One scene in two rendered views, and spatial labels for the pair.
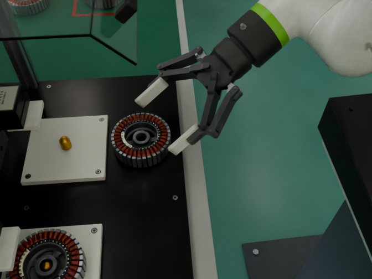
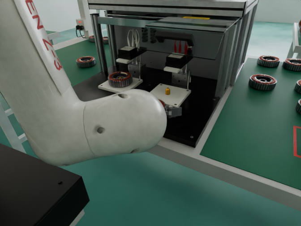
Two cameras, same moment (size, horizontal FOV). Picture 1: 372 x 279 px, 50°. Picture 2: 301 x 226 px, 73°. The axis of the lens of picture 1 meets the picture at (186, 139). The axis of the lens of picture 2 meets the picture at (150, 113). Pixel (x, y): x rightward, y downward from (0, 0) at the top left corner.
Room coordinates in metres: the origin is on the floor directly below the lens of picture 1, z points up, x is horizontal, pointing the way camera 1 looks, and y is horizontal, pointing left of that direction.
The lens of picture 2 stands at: (0.83, -0.43, 1.19)
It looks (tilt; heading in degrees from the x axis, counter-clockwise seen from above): 34 degrees down; 125
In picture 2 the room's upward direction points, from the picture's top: 2 degrees counter-clockwise
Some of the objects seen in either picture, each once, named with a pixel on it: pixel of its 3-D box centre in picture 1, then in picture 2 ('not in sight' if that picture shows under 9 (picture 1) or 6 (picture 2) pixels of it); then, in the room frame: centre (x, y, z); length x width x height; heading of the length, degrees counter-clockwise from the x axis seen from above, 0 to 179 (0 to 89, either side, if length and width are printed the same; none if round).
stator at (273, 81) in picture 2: not in sight; (262, 81); (0.77, 0.57, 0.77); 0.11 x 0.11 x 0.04
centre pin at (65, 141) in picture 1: (65, 141); (167, 90); (0.46, 0.23, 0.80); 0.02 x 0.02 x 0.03
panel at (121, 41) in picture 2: not in sight; (168, 41); (0.32, 0.47, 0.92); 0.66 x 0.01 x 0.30; 4
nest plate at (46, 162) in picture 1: (67, 148); (167, 94); (0.46, 0.23, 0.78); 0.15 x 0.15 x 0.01; 4
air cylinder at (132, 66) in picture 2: not in sight; (137, 68); (0.21, 0.35, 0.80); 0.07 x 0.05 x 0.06; 4
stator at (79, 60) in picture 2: not in sight; (86, 61); (-0.18, 0.35, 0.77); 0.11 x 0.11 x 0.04
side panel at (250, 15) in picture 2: not in sight; (242, 43); (0.63, 0.64, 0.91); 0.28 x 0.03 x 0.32; 94
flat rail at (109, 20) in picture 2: not in sight; (152, 24); (0.33, 0.32, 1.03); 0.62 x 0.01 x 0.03; 4
